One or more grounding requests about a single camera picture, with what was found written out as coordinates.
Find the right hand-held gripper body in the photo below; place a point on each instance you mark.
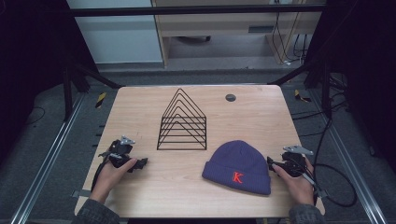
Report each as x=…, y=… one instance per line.
x=294, y=163

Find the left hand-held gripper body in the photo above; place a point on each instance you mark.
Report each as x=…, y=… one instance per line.
x=120, y=149

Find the purple knit beanie hat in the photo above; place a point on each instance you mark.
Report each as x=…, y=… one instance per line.
x=236, y=165

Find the person's right hand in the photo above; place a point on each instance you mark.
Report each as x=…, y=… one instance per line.
x=297, y=186

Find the person's left hand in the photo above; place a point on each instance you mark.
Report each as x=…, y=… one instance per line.
x=109, y=180

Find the yellow black striped tape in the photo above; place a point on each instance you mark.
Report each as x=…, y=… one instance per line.
x=301, y=97
x=100, y=100

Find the grey table grommet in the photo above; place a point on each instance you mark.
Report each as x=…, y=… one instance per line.
x=230, y=97

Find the black metal stand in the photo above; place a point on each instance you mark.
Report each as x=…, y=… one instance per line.
x=67, y=93
x=325, y=90

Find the white cabinet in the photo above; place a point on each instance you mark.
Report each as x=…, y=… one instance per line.
x=118, y=37

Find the light wooden desk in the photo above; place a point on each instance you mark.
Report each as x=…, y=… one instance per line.
x=214, y=23

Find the aluminium rail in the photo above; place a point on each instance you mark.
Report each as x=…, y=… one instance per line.
x=351, y=161
x=46, y=161

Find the grey table edge bracket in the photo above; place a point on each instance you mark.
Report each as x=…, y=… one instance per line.
x=80, y=193

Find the black horizontal frame bar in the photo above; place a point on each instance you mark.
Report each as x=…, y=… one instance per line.
x=186, y=10

